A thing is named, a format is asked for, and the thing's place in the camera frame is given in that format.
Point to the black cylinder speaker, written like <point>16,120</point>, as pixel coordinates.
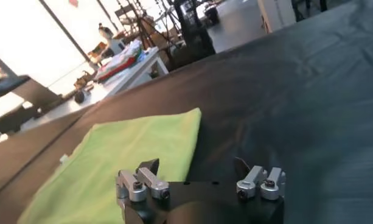
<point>79,97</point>

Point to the grey laptop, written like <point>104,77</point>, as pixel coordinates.
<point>37,94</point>

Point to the white robot with black panel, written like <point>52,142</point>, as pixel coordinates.
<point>114,45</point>

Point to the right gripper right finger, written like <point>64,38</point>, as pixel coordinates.
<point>269,188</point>

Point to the white work table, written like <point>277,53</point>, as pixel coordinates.
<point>128,77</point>

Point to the black office chair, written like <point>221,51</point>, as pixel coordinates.
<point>195,30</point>

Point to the red folded garment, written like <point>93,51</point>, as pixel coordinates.
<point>119,69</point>

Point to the yellow-green t-shirt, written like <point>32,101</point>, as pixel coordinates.
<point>128,146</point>

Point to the tall white carton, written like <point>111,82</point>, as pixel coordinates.
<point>277,15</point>

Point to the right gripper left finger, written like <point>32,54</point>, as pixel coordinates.
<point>134,188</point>

